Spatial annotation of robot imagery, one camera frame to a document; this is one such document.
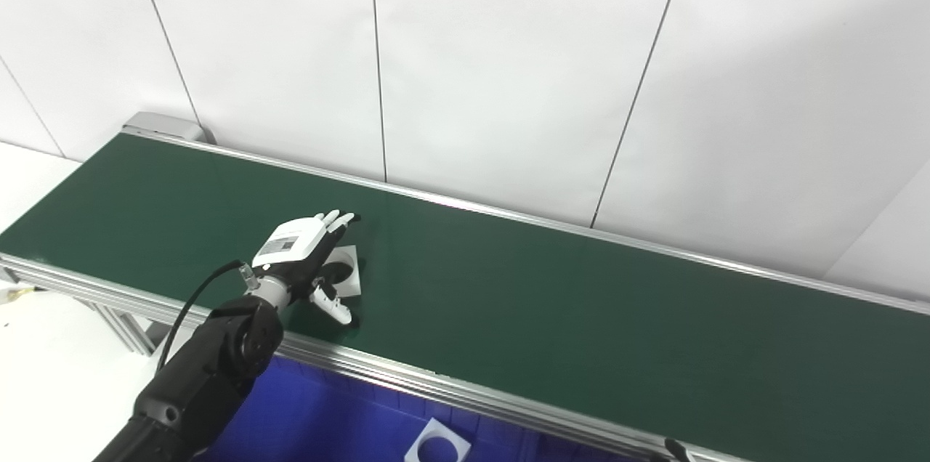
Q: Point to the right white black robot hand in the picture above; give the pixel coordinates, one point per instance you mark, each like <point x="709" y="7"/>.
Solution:
<point x="679" y="453"/>

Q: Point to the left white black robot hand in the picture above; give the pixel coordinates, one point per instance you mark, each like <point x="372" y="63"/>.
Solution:
<point x="294" y="240"/>

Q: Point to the white square part with hole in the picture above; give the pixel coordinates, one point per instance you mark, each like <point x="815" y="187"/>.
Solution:
<point x="351" y="284"/>
<point x="459" y="442"/>

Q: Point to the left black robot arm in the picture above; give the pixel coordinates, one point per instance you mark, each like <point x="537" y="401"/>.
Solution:
<point x="218" y="353"/>

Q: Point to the green conveyor belt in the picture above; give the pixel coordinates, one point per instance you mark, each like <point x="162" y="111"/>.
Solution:
<point x="407" y="371"/>
<point x="581" y="317"/>

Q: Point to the blue plastic bin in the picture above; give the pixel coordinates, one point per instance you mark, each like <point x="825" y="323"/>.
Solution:
<point x="312" y="411"/>

